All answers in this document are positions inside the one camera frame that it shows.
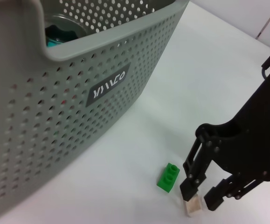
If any dark green building brick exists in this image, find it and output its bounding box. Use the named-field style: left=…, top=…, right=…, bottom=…
left=157, top=162, right=181, bottom=194

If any glass teacup with black holder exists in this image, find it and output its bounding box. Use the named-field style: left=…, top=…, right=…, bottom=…
left=43, top=14, right=89, bottom=47

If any white building brick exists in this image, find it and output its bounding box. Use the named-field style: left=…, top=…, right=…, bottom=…
left=183, top=193, right=203, bottom=218

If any thin black wall cable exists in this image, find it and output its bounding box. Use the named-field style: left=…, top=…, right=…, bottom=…
left=256, top=0, right=270, bottom=40

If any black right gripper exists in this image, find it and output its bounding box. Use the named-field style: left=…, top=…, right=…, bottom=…
left=180, top=71, right=270, bottom=212

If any teal building brick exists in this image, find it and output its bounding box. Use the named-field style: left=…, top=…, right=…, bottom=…
left=46, top=38, right=63, bottom=47

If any grey-green perforated storage bin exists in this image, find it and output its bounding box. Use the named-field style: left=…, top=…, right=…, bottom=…
left=0, top=0, right=189, bottom=222

